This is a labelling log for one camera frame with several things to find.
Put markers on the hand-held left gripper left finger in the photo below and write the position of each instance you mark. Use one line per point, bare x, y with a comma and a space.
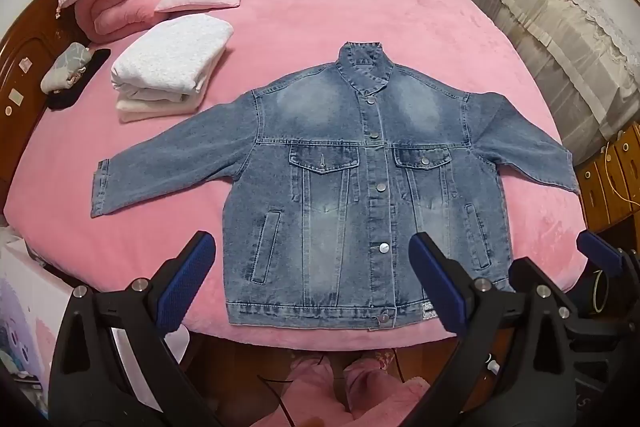
187, 279

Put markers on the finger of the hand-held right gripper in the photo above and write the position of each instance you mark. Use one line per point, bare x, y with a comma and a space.
529, 268
600, 249

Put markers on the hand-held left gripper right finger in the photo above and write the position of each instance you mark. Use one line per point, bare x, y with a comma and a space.
440, 287

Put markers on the blue denim jacket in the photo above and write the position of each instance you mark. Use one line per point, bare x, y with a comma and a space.
330, 147

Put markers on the wooden drawer cabinet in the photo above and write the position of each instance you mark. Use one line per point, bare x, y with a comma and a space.
607, 187

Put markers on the person's right leg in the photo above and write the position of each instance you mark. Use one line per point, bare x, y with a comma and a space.
375, 387

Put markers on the white cartoon printed box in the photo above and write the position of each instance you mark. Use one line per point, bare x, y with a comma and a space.
30, 302

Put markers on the black cloth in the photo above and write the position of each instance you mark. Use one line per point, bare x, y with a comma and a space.
75, 94

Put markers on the cream lace-covered furniture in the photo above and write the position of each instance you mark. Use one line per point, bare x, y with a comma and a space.
560, 27

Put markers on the folded white fluffy garment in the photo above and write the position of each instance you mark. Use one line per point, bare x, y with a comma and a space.
170, 52

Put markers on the grey patterned cloth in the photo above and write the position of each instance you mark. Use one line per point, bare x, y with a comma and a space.
65, 67

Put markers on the wooden headboard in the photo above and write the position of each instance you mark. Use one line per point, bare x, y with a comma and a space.
25, 72

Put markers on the pink bed blanket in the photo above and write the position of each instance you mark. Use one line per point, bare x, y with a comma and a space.
350, 7

